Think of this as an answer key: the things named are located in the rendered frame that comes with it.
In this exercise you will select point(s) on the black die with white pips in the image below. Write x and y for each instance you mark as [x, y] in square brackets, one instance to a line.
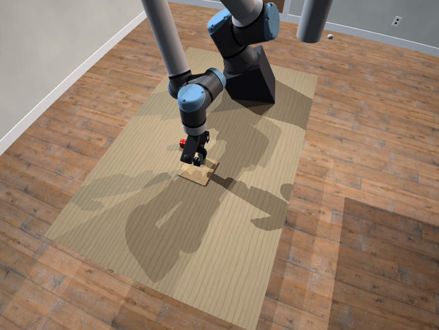
[196, 162]

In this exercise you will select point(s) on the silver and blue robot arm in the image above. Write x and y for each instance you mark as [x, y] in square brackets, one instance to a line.
[233, 30]

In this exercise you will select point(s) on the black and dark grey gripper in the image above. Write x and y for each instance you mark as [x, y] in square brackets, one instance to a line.
[202, 152]

